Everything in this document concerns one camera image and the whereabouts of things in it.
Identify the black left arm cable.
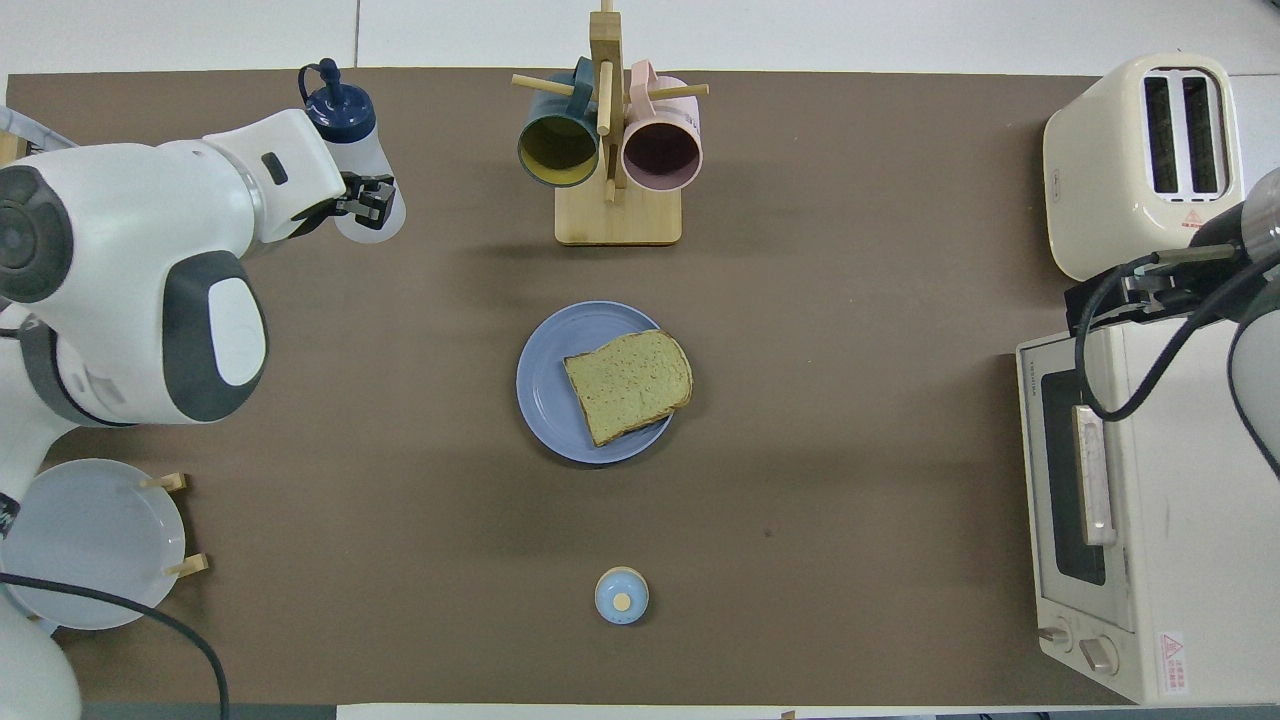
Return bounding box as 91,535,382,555
0,572,231,720

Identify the wooden mug tree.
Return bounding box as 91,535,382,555
511,0,710,247

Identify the cream two-slot toaster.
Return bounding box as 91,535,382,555
1042,52,1245,284

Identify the translucent squeeze bottle blue cap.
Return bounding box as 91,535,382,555
298,60,407,244

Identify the blue round plate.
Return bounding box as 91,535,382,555
515,301,680,466

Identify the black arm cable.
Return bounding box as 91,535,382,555
1075,250,1280,421
0,572,231,720

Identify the white toaster oven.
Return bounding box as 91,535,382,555
1015,320,1280,706

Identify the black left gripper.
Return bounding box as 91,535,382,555
285,174,397,241

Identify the grey round plate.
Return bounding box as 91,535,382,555
0,458,187,631

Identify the toasted bread slice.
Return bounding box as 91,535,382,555
563,329,694,448

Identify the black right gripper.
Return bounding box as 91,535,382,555
1065,250,1246,337

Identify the pink mug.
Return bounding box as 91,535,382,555
621,59,704,194

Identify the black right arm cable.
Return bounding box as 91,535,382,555
1075,250,1280,421

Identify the wooden plate rack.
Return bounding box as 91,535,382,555
140,473,210,579

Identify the small blue jar wooden knob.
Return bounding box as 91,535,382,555
594,566,650,626

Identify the brown table mat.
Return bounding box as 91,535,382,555
0,68,1233,707

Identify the dark teal mug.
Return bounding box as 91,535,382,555
516,57,601,189

